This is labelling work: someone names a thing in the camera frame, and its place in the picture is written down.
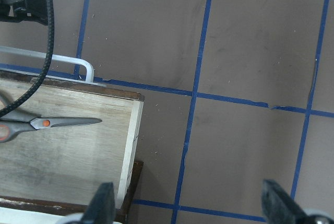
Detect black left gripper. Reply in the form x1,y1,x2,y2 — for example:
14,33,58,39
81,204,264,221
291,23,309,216
1,0,48,26

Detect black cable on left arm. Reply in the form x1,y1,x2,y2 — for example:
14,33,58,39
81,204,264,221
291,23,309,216
0,0,55,119

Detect wooden drawer with white handle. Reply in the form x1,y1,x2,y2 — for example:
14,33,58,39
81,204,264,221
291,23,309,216
1,55,144,208

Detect grey orange scissors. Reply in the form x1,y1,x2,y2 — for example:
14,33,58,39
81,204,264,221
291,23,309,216
0,92,102,144

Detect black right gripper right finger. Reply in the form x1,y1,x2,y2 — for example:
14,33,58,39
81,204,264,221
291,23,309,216
261,180,333,224

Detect white plastic tray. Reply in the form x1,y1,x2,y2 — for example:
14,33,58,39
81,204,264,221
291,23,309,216
1,207,63,224

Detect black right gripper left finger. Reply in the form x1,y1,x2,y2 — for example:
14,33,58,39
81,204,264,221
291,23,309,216
62,182,116,223

